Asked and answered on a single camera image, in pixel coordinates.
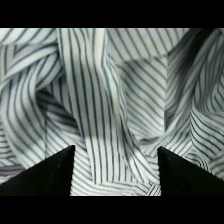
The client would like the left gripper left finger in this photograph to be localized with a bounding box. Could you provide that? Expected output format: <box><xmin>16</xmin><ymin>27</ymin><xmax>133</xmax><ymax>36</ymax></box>
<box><xmin>0</xmin><ymin>144</ymin><xmax>76</xmax><ymax>197</ymax></box>

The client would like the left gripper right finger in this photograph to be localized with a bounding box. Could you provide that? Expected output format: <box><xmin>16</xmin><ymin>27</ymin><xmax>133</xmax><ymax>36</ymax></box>
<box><xmin>157</xmin><ymin>145</ymin><xmax>224</xmax><ymax>197</ymax></box>

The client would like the white striped shirt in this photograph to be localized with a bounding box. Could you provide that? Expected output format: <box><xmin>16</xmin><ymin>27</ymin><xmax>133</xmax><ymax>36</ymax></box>
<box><xmin>0</xmin><ymin>27</ymin><xmax>224</xmax><ymax>197</ymax></box>

